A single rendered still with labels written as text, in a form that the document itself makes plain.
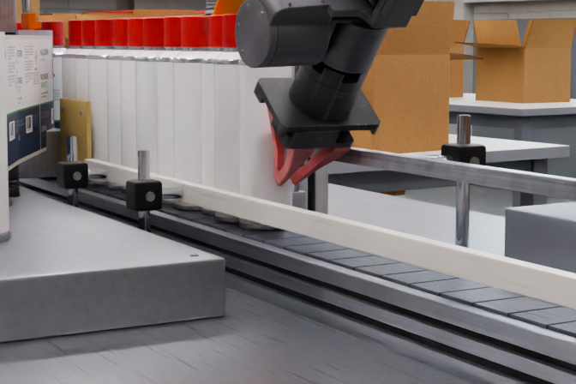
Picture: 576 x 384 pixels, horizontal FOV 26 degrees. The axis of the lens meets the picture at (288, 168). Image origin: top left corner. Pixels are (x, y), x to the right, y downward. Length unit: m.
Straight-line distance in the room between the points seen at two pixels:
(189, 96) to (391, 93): 1.77
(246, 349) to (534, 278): 0.24
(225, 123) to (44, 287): 0.32
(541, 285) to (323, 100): 0.34
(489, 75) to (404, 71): 2.69
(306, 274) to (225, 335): 0.10
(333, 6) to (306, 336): 0.26
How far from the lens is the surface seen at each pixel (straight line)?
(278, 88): 1.11
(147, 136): 1.41
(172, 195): 1.27
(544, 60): 5.64
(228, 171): 1.22
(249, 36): 1.02
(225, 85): 1.22
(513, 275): 0.83
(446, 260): 0.89
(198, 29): 1.31
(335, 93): 1.07
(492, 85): 5.73
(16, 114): 1.45
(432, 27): 3.13
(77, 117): 1.57
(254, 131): 1.17
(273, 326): 1.01
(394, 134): 3.07
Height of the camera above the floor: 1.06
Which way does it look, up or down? 6 degrees down
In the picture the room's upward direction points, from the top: straight up
